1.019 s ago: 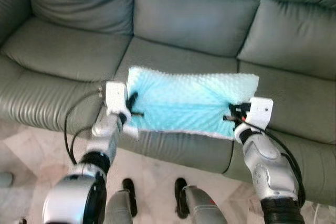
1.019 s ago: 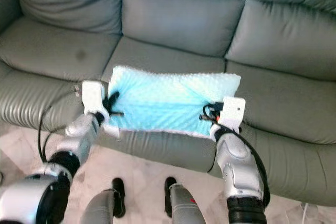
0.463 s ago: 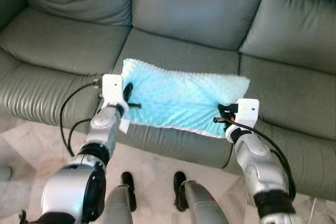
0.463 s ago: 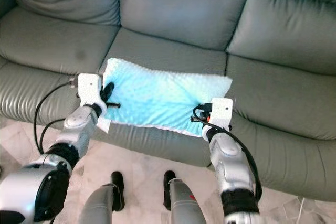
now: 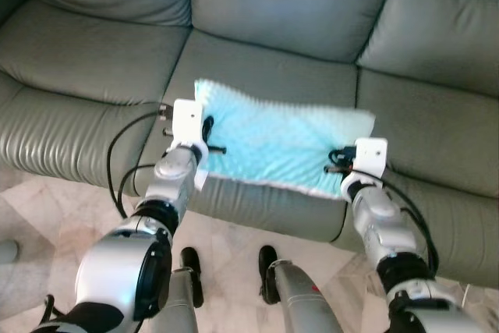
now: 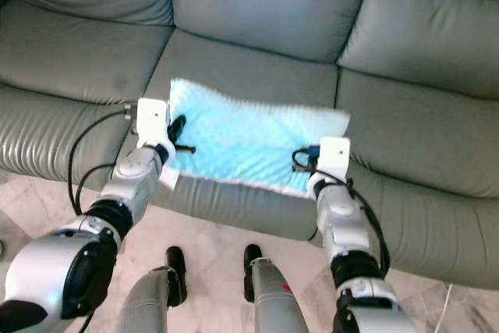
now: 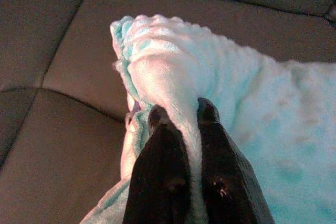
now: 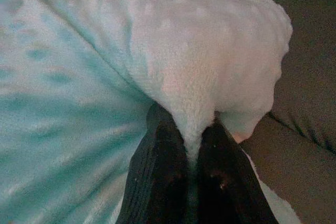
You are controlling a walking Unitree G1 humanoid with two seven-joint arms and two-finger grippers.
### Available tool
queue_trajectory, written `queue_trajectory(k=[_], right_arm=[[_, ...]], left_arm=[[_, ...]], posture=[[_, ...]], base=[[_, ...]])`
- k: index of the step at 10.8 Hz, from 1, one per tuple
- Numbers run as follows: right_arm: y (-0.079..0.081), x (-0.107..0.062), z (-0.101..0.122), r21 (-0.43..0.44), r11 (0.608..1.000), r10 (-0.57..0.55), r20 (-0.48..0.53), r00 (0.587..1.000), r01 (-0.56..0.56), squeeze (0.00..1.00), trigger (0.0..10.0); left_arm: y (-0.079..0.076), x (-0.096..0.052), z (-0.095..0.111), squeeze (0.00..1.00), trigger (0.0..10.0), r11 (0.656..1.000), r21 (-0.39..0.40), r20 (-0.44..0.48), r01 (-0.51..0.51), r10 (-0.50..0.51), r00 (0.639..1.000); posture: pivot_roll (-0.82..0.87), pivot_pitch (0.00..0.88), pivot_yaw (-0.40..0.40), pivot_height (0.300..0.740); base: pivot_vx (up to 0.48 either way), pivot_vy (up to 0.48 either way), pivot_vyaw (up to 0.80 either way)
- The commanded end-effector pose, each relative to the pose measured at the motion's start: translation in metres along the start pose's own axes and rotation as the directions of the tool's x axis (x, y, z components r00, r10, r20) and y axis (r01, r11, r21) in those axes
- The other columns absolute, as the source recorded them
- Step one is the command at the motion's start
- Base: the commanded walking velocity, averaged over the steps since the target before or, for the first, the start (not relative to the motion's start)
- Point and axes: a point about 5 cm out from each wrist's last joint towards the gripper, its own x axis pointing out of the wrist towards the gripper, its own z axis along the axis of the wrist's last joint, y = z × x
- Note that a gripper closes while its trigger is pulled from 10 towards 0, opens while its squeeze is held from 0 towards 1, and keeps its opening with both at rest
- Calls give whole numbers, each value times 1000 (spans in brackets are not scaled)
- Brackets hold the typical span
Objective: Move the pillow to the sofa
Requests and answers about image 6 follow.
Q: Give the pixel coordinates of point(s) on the teal dotted pillow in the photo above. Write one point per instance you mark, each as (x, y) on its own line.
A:
(242, 134)

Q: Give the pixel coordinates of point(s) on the grey-green leather sofa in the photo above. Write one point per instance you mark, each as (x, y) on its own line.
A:
(265, 5)

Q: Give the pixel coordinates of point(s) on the black right robot foot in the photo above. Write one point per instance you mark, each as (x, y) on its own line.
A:
(252, 257)

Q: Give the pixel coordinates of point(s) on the black robot foot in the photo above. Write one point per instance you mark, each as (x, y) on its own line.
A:
(175, 261)
(252, 257)

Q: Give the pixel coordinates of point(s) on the black left robot foot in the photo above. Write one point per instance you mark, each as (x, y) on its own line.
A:
(175, 261)

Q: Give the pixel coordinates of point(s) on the grey right robot leg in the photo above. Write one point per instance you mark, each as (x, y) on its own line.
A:
(277, 302)

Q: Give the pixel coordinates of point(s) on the grey robot leg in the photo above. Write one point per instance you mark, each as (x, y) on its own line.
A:
(277, 302)
(148, 309)

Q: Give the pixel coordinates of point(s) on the grey left robot leg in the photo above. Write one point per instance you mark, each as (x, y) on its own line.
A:
(148, 309)

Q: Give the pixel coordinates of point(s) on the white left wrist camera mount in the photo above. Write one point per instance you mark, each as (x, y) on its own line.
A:
(152, 118)

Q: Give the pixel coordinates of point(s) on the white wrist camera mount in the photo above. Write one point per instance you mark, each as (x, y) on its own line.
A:
(152, 118)
(334, 155)

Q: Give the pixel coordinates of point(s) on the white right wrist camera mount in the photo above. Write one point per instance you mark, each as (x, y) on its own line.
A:
(334, 155)

